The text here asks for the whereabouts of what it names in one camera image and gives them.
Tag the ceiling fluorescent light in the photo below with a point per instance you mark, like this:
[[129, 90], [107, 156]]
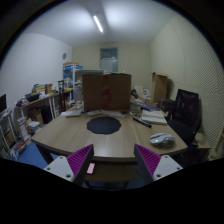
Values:
[[98, 23]]

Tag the black office chair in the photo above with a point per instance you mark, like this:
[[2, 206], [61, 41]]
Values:
[[186, 116]]

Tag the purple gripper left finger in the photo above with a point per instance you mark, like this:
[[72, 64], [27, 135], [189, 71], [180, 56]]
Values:
[[74, 167]]

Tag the side desk with clutter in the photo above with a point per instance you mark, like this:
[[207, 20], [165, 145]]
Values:
[[45, 109]]

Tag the large brown cardboard box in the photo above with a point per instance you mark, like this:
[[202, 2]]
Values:
[[107, 92]]

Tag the black pen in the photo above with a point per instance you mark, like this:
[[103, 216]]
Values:
[[142, 122]]

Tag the window on back wall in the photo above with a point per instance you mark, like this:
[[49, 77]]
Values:
[[109, 59]]

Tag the white papers on table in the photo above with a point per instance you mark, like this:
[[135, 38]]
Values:
[[71, 113]]

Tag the blue white box stack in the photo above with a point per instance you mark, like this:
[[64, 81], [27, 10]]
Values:
[[69, 73]]

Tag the white wire shelf rack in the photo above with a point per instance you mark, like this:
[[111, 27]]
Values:
[[11, 144]]

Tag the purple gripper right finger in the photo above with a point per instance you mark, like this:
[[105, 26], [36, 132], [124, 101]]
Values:
[[153, 166]]

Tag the black monitor at left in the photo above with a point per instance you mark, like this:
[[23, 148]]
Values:
[[3, 103]]

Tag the round dark mouse pad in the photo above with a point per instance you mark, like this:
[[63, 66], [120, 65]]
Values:
[[104, 125]]

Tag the tall cardboard box right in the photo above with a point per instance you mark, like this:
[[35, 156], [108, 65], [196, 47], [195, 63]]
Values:
[[159, 86]]

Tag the grey computer mouse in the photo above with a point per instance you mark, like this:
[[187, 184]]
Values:
[[162, 140]]

